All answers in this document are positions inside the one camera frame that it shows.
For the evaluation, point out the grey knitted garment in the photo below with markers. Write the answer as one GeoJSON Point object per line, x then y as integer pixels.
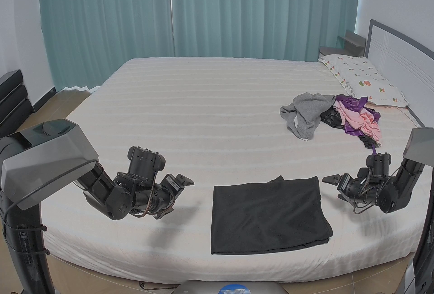
{"type": "Point", "coordinates": [308, 113]}

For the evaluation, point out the black chest of drawers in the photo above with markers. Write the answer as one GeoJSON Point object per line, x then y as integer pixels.
{"type": "Point", "coordinates": [13, 99]}

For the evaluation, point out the blue-green curtain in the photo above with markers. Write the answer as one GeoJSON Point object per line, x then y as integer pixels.
{"type": "Point", "coordinates": [108, 15]}
{"type": "Point", "coordinates": [264, 1]}

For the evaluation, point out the white printed pillow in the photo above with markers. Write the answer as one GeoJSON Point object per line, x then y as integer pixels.
{"type": "Point", "coordinates": [362, 77]}

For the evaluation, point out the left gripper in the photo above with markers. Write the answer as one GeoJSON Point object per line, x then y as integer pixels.
{"type": "Point", "coordinates": [166, 197]}

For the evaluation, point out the grey bedside table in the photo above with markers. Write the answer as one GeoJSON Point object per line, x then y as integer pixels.
{"type": "Point", "coordinates": [352, 40]}

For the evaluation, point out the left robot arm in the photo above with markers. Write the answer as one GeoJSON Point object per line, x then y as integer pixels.
{"type": "Point", "coordinates": [47, 164]}

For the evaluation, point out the black T-shirt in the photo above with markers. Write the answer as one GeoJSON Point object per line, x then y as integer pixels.
{"type": "Point", "coordinates": [264, 214]}

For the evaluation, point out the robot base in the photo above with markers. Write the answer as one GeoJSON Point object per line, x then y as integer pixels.
{"type": "Point", "coordinates": [227, 288]}

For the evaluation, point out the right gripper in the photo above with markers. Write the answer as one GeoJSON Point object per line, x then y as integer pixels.
{"type": "Point", "coordinates": [356, 191]}

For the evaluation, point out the bed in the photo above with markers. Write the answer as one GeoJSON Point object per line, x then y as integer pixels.
{"type": "Point", "coordinates": [186, 109]}

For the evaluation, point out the pile of clothes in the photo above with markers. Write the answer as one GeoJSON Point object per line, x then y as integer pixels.
{"type": "Point", "coordinates": [356, 116]}

